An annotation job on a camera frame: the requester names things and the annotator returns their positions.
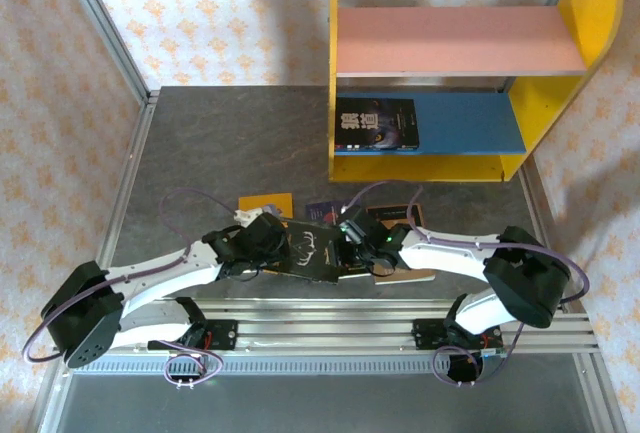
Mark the brown scroll cover book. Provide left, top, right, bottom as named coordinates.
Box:
left=366, top=202, right=436, bottom=285

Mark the yellow cartoon cover book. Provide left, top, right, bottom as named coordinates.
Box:
left=238, top=192, right=294, bottom=227

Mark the black antler cover book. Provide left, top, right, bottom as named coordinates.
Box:
left=262, top=219, right=346, bottom=285

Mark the purple old man cover book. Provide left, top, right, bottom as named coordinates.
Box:
left=305, top=199, right=374, bottom=279

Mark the dark wolf cover book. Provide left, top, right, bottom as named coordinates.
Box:
left=333, top=97, right=421, bottom=155

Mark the grey metal plate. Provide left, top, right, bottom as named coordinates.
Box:
left=47, top=371, right=609, bottom=433

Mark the yellow pink blue bookshelf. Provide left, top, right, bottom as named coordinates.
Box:
left=327, top=0, right=625, bottom=183

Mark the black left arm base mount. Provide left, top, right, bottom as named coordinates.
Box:
left=174, top=318, right=239, bottom=352

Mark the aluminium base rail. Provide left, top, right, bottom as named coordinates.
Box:
left=149, top=297, right=599, bottom=354

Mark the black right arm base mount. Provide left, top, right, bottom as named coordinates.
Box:
left=412, top=318, right=504, bottom=354

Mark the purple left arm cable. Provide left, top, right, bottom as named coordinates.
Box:
left=22, top=186, right=241, bottom=367

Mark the slotted grey cable duct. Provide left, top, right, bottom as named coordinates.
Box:
left=89, top=352, right=586, bottom=375

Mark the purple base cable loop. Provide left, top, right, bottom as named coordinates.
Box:
left=432, top=325, right=525, bottom=389
left=163, top=348, right=225, bottom=388

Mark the aluminium table side rail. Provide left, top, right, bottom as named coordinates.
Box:
left=29, top=87, right=162, bottom=433
left=517, top=165, right=629, bottom=433

